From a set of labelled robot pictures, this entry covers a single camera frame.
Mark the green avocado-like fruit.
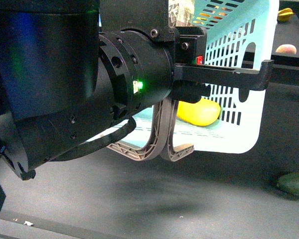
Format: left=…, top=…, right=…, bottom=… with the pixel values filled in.
left=277, top=172, right=299, bottom=195

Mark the light blue plastic basket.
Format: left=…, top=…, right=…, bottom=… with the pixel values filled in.
left=95, top=0, right=279, bottom=160

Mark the pale peach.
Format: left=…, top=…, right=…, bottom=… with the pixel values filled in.
left=275, top=44, right=297, bottom=54

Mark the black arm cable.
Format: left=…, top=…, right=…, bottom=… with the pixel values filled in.
left=49, top=117, right=137, bottom=162

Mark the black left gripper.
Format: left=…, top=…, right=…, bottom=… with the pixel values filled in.
left=99, top=0, right=274, bottom=120

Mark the yellow star fruit right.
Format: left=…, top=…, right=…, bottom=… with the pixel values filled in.
left=277, top=8, right=294, bottom=22

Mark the yellow mango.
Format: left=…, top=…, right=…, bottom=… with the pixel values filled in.
left=177, top=98, right=221, bottom=126

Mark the grey basket handle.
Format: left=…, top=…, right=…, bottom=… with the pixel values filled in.
left=107, top=100, right=170, bottom=161
left=159, top=99, right=195, bottom=162

